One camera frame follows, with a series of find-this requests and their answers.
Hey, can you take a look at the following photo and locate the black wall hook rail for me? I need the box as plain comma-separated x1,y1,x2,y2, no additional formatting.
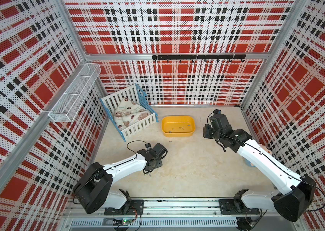
152,54,246,61

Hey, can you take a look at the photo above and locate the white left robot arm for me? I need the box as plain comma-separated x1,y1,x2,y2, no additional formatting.
73,143,168,215

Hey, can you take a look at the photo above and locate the pink plush pig toy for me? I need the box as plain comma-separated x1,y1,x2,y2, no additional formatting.
245,144,273,167

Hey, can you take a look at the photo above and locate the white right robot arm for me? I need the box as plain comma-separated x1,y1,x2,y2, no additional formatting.
203,109,317,222

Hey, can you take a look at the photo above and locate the yellow plastic storage box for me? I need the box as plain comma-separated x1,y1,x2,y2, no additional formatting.
162,115,196,137

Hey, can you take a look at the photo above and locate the white patterned blanket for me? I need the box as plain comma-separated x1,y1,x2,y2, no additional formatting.
113,98,151,131

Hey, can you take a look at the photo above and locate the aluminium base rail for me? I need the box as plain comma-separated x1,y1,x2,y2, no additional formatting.
59,198,307,231

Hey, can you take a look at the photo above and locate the green circuit board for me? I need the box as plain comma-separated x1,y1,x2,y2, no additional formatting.
112,219,134,226

